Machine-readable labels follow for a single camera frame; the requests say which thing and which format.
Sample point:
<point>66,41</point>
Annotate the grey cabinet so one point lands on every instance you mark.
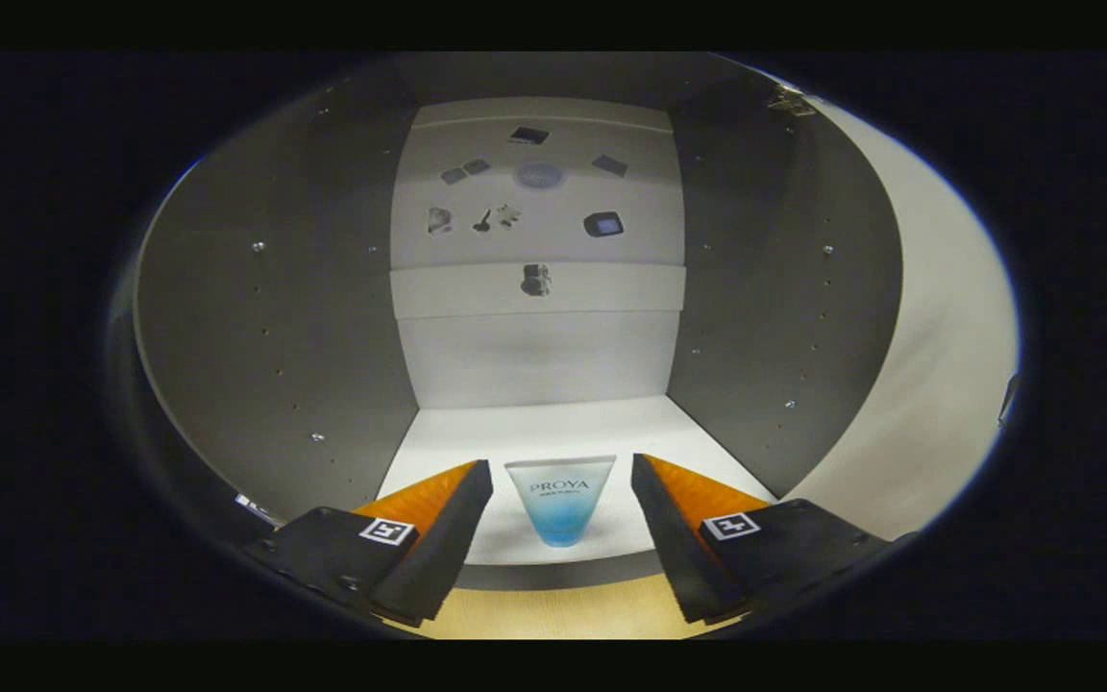
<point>275,336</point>

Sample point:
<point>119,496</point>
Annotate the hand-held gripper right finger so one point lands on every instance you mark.
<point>678,548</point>

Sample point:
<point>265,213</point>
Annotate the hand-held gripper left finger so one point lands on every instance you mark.
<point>433,548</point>

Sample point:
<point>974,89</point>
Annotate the blue white cosmetic tube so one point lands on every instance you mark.
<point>561,509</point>

